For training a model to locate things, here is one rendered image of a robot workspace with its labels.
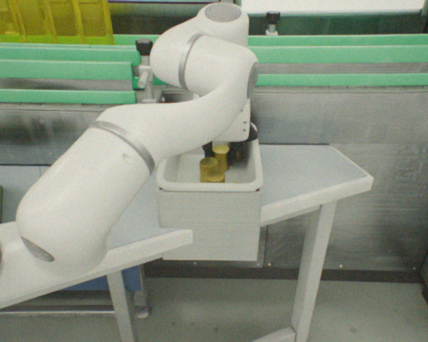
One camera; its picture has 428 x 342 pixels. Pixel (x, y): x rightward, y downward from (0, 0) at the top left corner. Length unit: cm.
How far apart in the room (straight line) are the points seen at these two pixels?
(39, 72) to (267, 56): 43
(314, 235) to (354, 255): 57
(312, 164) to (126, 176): 52
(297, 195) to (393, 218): 69
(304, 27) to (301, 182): 41
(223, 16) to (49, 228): 35
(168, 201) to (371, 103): 48
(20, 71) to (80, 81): 10
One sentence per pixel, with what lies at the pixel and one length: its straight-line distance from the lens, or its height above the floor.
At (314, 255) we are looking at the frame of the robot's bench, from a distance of 97.
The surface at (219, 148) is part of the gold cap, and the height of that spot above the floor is 81.
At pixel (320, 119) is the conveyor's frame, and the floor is 82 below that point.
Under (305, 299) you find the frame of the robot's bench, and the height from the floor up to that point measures 35.
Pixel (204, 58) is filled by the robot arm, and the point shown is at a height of 105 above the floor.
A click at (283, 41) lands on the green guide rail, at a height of 96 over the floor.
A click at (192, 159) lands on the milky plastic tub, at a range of 80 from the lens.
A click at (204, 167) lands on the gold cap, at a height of 81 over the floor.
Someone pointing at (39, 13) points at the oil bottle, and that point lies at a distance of 88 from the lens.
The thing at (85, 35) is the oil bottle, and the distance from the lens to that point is 86.
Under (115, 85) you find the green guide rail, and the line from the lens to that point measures 77.
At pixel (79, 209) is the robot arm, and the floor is 98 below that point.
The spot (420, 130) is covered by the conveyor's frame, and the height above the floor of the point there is 79.
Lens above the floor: 121
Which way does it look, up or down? 35 degrees down
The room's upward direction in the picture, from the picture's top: straight up
